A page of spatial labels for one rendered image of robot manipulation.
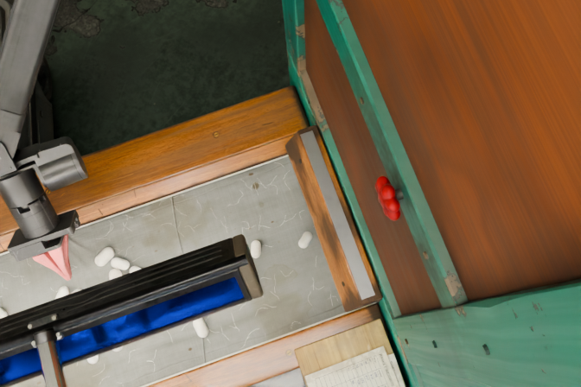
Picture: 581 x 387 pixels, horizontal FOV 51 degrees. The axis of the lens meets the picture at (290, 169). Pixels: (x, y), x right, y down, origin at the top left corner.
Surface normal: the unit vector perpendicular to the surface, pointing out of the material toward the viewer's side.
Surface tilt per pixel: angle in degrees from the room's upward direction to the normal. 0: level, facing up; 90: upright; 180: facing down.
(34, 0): 41
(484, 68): 90
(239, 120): 0
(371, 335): 0
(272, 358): 0
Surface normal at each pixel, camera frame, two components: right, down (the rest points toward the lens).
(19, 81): 0.40, 0.34
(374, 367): -0.04, -0.26
